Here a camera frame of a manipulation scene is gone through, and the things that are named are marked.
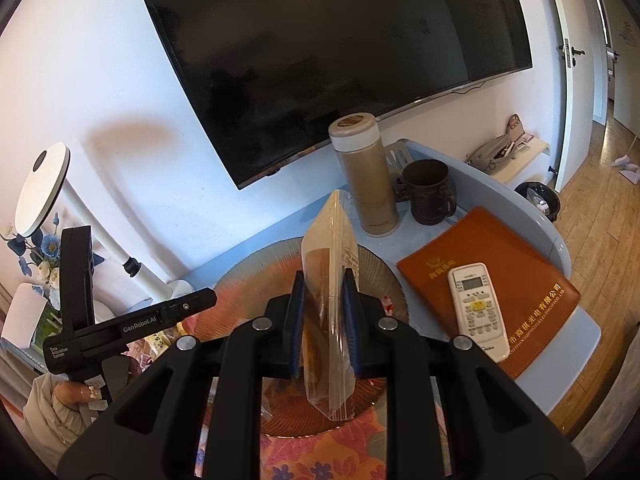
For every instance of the floral tablecloth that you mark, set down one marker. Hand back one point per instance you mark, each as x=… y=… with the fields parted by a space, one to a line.
x=310 y=460

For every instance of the white plastic utensil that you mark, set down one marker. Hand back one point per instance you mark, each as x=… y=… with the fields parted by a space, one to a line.
x=397 y=157

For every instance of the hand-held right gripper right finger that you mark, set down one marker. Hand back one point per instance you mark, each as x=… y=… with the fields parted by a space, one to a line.
x=351 y=327

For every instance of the white wall shelf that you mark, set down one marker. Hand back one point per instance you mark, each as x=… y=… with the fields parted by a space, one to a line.
x=532 y=152

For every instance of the beige thermos bottle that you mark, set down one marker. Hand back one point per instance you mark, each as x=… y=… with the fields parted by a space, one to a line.
x=367 y=180

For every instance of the pink small bag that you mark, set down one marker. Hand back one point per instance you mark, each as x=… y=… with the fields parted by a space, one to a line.
x=517 y=127

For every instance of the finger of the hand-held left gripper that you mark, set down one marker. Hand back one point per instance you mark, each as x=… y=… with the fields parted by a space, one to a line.
x=187 y=305

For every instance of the white box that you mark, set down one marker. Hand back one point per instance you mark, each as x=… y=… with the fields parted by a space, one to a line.
x=20 y=312

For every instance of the blue artificial flowers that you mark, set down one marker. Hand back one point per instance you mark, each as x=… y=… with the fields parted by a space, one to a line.
x=47 y=249

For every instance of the clear biscuit snack packet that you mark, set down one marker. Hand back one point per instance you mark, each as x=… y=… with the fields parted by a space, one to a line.
x=330 y=260

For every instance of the black trash bin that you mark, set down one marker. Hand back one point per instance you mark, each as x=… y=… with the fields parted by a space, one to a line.
x=537 y=202

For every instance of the pile of snack packets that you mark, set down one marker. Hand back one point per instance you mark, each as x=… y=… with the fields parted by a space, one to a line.
x=160 y=345

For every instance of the white remote control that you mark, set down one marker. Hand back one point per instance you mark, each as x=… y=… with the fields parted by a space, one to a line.
x=477 y=310

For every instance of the light blue table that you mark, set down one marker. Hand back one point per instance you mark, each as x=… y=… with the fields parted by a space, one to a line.
x=545 y=240

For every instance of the dark brown mug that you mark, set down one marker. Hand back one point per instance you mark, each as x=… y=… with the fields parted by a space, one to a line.
x=430 y=195

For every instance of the white floor mop head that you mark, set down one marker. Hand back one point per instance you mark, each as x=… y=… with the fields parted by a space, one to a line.
x=627 y=167

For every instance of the person's left hand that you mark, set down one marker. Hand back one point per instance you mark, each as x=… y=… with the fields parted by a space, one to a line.
x=75 y=394

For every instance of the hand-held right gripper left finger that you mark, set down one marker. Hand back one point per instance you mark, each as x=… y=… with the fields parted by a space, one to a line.
x=298 y=327

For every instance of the person's left forearm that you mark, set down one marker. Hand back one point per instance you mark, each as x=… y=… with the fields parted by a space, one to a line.
x=47 y=410

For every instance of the grey desk telephone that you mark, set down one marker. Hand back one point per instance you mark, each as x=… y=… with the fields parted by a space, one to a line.
x=490 y=155

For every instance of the white door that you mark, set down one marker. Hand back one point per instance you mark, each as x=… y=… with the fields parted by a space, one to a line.
x=560 y=10

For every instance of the white floor lamp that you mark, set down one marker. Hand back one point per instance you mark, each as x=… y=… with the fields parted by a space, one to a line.
x=42 y=185

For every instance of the black flat television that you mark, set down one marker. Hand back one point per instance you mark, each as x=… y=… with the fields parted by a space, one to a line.
x=325 y=50

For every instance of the orange leather folder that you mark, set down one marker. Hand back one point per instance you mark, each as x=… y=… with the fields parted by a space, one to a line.
x=530 y=270

